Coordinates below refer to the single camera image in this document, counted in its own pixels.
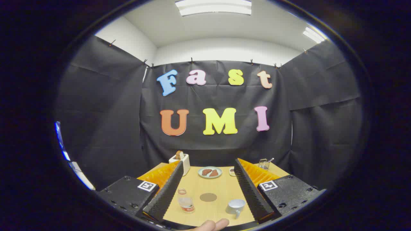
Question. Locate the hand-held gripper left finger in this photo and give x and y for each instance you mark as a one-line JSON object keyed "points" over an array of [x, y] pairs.
{"points": [[167, 192]]}

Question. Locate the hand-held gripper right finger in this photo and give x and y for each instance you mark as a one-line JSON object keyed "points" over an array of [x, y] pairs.
{"points": [[252, 192]]}

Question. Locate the clear plastic bottle red label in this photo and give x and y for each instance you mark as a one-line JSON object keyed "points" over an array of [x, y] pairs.
{"points": [[186, 202]]}

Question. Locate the round brown coaster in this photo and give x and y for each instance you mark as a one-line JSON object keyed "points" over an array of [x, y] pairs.
{"points": [[208, 197]]}

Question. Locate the small white oval dish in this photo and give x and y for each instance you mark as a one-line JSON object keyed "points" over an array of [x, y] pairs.
{"points": [[231, 171]]}

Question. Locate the wooden table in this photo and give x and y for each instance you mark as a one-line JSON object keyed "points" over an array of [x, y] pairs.
{"points": [[223, 187]]}

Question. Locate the white toaster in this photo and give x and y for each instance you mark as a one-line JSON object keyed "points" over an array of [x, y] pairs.
{"points": [[185, 165]]}

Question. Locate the bread slice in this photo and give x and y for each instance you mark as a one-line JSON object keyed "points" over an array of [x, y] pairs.
{"points": [[179, 155]]}

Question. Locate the brown meat piece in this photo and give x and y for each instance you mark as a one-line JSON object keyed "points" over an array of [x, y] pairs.
{"points": [[206, 172], [214, 173]]}

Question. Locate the pale green round plate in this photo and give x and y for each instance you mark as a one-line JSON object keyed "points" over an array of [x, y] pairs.
{"points": [[209, 177]]}

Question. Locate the small ceiling light panel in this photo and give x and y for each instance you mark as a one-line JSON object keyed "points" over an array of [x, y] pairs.
{"points": [[313, 34]]}

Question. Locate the long ceiling light panel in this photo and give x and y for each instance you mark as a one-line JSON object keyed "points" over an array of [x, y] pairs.
{"points": [[213, 8]]}

